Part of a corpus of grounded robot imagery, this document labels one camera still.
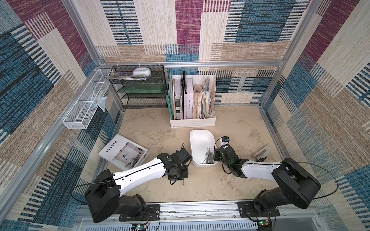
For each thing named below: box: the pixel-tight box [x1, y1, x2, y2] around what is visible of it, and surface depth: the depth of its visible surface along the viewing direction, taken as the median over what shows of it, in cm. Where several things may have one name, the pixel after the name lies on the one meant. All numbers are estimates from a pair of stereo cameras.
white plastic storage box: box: [189, 129, 219, 167], surface depth 96 cm
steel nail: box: [201, 147, 214, 165], surface depth 93 cm
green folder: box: [165, 70, 175, 121], surface depth 91 cm
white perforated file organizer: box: [169, 74, 217, 129], surface depth 104 cm
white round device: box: [132, 66, 152, 77], surface depth 91 cm
